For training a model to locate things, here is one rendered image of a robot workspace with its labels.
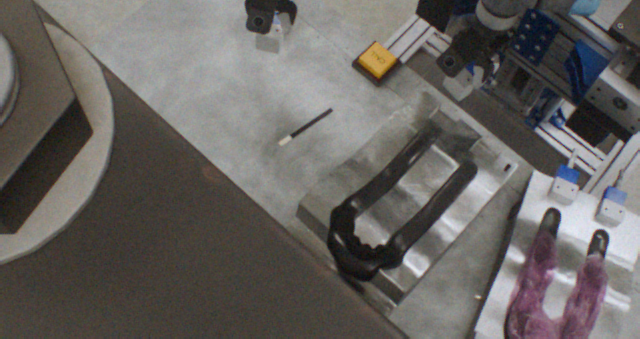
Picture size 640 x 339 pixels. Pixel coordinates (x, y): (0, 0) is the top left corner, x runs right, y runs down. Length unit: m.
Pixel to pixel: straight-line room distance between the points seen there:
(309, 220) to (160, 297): 1.19
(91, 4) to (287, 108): 1.35
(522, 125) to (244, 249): 2.17
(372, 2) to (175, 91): 1.28
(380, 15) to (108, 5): 0.97
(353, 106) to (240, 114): 0.24
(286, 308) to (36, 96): 0.12
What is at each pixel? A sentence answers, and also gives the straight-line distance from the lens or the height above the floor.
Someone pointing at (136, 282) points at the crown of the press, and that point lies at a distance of 0.30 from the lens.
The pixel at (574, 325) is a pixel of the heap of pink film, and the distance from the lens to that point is 1.53.
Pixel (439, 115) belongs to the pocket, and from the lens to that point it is 1.64.
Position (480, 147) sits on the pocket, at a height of 0.86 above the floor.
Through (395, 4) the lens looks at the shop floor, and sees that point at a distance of 2.85.
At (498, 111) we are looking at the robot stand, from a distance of 2.45.
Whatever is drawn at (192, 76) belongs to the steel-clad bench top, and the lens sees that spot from 1.73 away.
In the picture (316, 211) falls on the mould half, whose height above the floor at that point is 0.93.
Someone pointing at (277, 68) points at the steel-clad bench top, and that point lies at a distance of 1.73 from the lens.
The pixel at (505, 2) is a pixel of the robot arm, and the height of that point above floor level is 1.24.
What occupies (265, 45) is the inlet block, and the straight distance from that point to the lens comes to 1.61.
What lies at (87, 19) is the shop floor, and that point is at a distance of 2.85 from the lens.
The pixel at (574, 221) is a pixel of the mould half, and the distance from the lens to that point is 1.64.
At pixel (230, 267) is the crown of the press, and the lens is 0.29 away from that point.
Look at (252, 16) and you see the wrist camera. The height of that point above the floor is 1.08.
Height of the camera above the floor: 2.29
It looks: 66 degrees down
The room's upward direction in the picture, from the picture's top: 8 degrees clockwise
